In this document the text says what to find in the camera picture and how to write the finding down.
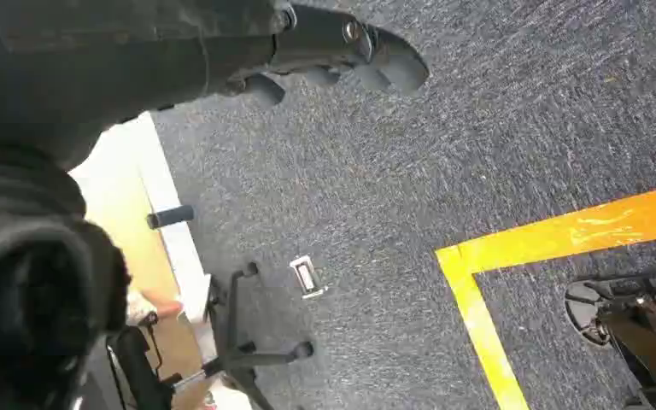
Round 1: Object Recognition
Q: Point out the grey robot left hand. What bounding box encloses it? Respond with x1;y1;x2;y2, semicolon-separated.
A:
0;0;431;172

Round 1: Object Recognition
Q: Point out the black cylindrical bar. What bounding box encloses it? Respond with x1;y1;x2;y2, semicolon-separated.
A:
146;204;196;231

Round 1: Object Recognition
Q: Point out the ribbed grey left arm sleeve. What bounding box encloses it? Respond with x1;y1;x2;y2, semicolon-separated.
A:
0;143;132;410

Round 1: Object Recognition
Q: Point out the person's hand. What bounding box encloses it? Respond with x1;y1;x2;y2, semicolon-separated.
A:
127;288;185;326

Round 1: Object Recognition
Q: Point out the silver floor socket plate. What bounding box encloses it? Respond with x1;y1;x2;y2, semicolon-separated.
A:
289;255;330;301

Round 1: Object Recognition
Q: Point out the black office chair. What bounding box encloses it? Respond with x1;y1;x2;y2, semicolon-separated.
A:
107;261;315;410

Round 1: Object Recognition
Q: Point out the yellow floor tape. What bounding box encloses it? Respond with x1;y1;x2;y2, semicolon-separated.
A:
435;181;656;410

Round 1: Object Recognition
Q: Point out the black robot leg and foot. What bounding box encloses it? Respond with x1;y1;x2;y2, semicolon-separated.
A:
564;266;656;410

